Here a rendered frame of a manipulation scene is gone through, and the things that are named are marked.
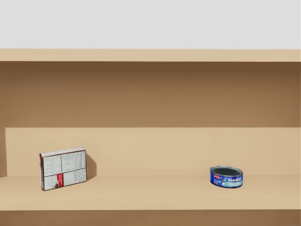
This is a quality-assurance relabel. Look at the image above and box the blue flat can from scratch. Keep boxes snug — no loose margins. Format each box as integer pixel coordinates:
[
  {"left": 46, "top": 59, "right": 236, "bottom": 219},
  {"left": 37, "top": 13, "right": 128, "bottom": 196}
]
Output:
[{"left": 209, "top": 165, "right": 244, "bottom": 189}]

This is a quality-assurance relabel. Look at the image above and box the pale wooden shelf unit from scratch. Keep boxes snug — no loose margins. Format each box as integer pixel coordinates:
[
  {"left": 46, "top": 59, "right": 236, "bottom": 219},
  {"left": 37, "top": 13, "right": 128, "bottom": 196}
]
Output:
[{"left": 0, "top": 48, "right": 301, "bottom": 226}]

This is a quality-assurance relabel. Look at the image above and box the red and white carton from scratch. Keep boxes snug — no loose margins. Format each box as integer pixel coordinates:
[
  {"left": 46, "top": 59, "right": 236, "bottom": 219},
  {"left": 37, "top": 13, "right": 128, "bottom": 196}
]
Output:
[{"left": 39, "top": 147, "right": 88, "bottom": 192}]

